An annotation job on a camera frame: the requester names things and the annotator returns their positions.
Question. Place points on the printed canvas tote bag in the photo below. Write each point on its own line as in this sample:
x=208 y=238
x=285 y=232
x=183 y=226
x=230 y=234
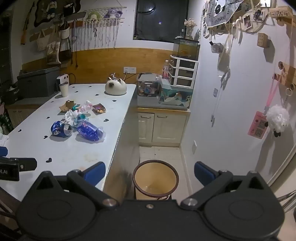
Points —
x=53 y=53

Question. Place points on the blue snack bag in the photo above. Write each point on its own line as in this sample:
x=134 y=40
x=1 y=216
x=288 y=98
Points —
x=89 y=132

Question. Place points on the purple plush toy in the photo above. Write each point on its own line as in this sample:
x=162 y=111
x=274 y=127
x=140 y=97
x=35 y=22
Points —
x=113 y=12

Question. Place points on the white canvas tote bag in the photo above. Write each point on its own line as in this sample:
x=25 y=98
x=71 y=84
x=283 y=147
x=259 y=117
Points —
x=42 y=42

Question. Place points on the clear plastic storage box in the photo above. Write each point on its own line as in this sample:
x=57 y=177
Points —
x=148 y=85

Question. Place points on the wooden toy rifle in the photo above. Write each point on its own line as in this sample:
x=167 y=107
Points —
x=26 y=25

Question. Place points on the clear plastic pouch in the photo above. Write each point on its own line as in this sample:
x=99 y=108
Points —
x=217 y=48

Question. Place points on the wooden block with holes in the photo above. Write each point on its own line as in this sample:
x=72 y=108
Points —
x=262 y=39

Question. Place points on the crushed blue drink can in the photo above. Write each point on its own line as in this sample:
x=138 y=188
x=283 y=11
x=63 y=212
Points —
x=59 y=129

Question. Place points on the white wall socket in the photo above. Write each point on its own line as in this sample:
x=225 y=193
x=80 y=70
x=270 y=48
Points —
x=194 y=147

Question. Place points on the white drawer unit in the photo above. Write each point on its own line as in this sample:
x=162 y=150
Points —
x=183 y=71

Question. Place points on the white macrame wall hanging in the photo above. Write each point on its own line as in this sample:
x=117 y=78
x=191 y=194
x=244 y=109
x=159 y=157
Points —
x=101 y=25

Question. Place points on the white tabletop appliance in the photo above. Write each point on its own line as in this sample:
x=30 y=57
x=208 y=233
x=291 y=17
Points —
x=63 y=78

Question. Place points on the wooden coat rack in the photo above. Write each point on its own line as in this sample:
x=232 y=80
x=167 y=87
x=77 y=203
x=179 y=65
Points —
x=78 y=23

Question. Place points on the photo print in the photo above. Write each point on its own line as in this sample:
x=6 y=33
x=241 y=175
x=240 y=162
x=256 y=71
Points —
x=258 y=14
x=247 y=22

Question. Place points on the black cartoon wall rug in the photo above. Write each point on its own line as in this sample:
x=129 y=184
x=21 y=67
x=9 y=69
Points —
x=49 y=11

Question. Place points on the dark window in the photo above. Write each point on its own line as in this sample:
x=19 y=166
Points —
x=159 y=20

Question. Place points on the teal plastic wrapper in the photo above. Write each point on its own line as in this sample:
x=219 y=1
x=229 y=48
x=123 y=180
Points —
x=76 y=107
x=81 y=117

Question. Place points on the white bucket bag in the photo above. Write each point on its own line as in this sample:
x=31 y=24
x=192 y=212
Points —
x=64 y=31

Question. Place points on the brown cardboard piece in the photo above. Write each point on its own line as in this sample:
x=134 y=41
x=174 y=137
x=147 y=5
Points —
x=70 y=103

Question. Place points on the white wall power outlet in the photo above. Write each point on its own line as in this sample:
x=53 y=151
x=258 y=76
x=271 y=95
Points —
x=129 y=70

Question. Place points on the cream cabinet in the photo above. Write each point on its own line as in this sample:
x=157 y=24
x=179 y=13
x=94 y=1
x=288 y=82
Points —
x=168 y=126

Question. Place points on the beige plastic waste bin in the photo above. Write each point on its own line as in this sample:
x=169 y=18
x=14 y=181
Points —
x=171 y=171

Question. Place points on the brown foil snack wrapper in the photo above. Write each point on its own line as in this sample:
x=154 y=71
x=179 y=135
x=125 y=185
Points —
x=99 y=108

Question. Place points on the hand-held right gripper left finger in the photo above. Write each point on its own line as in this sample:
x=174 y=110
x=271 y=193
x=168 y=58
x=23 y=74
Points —
x=93 y=173

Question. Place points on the panda print banner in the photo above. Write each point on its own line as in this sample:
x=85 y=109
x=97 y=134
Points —
x=219 y=11

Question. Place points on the green plush toy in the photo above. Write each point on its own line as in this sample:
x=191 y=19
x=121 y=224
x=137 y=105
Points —
x=93 y=15

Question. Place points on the pink card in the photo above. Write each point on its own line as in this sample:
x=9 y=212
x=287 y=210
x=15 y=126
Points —
x=256 y=126

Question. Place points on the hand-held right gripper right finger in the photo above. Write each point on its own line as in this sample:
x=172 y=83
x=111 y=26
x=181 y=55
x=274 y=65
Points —
x=203 y=172

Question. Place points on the white fluffy sheep plush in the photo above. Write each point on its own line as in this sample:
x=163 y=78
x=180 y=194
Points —
x=277 y=117

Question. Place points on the grey storage box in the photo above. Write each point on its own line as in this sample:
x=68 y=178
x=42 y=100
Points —
x=37 y=82

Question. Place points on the white cloth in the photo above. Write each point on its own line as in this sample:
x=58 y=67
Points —
x=3 y=139

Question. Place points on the pink white plastic wrapper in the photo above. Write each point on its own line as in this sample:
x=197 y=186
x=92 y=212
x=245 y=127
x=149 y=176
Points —
x=86 y=106

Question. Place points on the white cup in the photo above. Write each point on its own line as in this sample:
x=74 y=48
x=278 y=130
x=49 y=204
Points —
x=64 y=90

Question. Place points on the vase of dried flowers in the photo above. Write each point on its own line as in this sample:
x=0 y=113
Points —
x=190 y=26

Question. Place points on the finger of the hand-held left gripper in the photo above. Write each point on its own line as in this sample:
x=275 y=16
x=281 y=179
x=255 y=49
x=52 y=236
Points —
x=27 y=164
x=3 y=151

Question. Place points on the glass fish tank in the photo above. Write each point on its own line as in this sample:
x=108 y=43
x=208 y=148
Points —
x=186 y=48

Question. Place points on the wooden hook rack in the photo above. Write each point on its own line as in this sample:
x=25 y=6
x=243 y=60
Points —
x=289 y=75

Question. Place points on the wooden low cabinet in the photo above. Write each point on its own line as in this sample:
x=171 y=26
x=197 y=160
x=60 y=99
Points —
x=23 y=111

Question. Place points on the dark mesh bag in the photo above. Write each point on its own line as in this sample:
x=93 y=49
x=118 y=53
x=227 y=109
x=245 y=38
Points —
x=66 y=54

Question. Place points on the plastic bottle red label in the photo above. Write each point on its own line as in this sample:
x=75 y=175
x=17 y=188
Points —
x=165 y=70

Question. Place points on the black cardboard box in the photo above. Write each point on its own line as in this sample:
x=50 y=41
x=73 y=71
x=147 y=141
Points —
x=11 y=95

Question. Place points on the white paper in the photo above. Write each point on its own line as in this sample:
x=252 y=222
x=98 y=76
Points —
x=70 y=115

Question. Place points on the white cat-shaped container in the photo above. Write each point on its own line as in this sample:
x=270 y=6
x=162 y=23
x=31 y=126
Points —
x=118 y=88

